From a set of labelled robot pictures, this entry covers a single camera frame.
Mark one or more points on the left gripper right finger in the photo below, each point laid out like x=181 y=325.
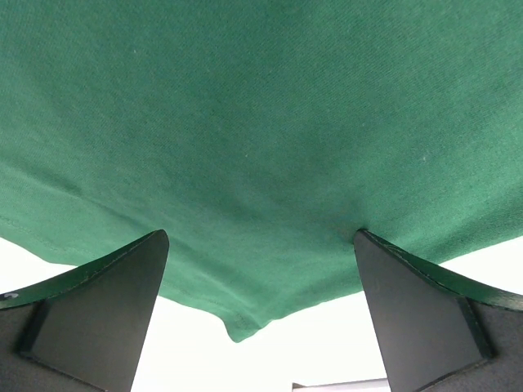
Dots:
x=438 y=330

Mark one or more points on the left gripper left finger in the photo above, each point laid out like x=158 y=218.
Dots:
x=83 y=330

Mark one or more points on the green t shirt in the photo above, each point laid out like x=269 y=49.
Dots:
x=260 y=135

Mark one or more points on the aluminium frame rail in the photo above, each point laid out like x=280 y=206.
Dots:
x=375 y=385

